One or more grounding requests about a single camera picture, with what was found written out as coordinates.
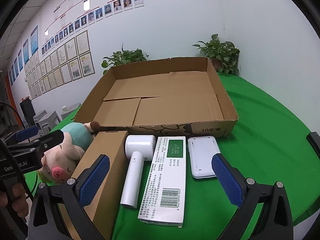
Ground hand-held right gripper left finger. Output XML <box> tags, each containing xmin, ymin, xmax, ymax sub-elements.
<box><xmin>27</xmin><ymin>154</ymin><xmax>113</xmax><ymax>240</ymax></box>

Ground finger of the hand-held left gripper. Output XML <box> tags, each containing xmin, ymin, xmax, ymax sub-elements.
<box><xmin>29</xmin><ymin>129</ymin><xmax>65</xmax><ymax>156</ymax></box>
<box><xmin>14</xmin><ymin>126</ymin><xmax>40</xmax><ymax>143</ymax></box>

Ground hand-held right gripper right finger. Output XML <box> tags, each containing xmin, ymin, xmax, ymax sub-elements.
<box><xmin>211</xmin><ymin>153</ymin><xmax>294</xmax><ymax>240</ymax></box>

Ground pink pig plush toy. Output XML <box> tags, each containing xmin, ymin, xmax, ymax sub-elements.
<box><xmin>37</xmin><ymin>121</ymin><xmax>101</xmax><ymax>186</ymax></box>

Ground white hair dryer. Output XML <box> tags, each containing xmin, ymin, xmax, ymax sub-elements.
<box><xmin>120</xmin><ymin>135</ymin><xmax>157</xmax><ymax>209</ymax></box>

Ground long brown cardboard box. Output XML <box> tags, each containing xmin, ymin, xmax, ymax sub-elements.
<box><xmin>58</xmin><ymin>130</ymin><xmax>129</xmax><ymax>240</ymax></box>

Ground white paper booklet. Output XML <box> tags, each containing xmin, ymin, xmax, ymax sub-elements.
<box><xmin>137</xmin><ymin>136</ymin><xmax>187</xmax><ymax>229</ymax></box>

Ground shallow cardboard box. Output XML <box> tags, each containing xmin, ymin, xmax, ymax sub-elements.
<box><xmin>74</xmin><ymin>57</ymin><xmax>238</xmax><ymax>138</ymax></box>

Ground person's left hand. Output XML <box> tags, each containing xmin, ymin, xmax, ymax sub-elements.
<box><xmin>0</xmin><ymin>189</ymin><xmax>28</xmax><ymax>222</ymax></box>

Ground grey metal stool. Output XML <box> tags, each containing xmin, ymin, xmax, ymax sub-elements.
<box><xmin>39</xmin><ymin>114</ymin><xmax>62</xmax><ymax>134</ymax></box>

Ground grey plastic stools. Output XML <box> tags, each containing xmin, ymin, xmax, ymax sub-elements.
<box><xmin>32</xmin><ymin>109</ymin><xmax>48</xmax><ymax>130</ymax></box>

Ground black cabinet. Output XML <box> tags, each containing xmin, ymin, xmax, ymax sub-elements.
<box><xmin>19</xmin><ymin>99</ymin><xmax>36</xmax><ymax>128</ymax></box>

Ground white flat device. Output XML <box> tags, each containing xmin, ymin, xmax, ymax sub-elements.
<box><xmin>187</xmin><ymin>135</ymin><xmax>222</xmax><ymax>179</ymax></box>

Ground black rectangular object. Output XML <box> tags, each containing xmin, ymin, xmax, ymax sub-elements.
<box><xmin>306</xmin><ymin>132</ymin><xmax>320</xmax><ymax>160</ymax></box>

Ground bushy potted green plant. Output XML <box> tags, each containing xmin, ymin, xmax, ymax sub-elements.
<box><xmin>101</xmin><ymin>44</ymin><xmax>150</xmax><ymax>75</ymax></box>

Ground trailing potted green plant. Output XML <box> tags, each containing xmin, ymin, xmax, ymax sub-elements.
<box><xmin>192</xmin><ymin>34</ymin><xmax>240</xmax><ymax>77</ymax></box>

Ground row of staff portrait photos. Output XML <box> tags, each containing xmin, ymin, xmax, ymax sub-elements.
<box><xmin>41</xmin><ymin>0</ymin><xmax>144</xmax><ymax>55</ymax></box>

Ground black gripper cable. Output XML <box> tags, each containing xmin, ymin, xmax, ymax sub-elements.
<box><xmin>0</xmin><ymin>101</ymin><xmax>27</xmax><ymax>130</ymax></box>

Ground wall of framed certificates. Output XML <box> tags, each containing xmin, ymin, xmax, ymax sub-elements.
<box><xmin>25</xmin><ymin>30</ymin><xmax>96</xmax><ymax>100</ymax></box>

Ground row of blue wall posters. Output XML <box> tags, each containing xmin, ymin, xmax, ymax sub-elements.
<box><xmin>9</xmin><ymin>25</ymin><xmax>39</xmax><ymax>85</ymax></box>

